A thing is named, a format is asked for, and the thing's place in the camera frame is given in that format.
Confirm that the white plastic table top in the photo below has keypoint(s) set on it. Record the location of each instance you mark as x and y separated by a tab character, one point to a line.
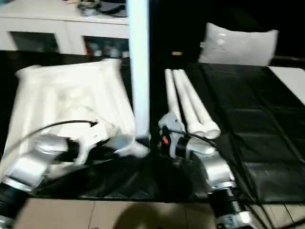
71	95

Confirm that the white plastic table leg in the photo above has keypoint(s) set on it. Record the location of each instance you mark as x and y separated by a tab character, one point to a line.
200	102
140	71
172	95
188	102

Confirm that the small brown tag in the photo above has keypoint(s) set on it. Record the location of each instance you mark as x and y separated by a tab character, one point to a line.
176	53

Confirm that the black table mat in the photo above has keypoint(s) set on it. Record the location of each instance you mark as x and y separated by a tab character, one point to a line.
262	119

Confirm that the grey pillow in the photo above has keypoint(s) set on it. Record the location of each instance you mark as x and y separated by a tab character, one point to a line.
238	45

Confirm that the white glass-door cabinet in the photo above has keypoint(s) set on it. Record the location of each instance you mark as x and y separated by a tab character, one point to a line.
59	26

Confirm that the grey pot on cabinet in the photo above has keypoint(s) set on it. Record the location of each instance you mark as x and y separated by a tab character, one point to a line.
114	7

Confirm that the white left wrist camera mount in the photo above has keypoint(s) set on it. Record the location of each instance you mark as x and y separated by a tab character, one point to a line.
93	138

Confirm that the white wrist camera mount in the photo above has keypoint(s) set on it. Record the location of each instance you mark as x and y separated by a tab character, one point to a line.
93	138
176	128

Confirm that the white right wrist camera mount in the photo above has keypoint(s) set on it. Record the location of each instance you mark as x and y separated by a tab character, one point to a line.
176	128

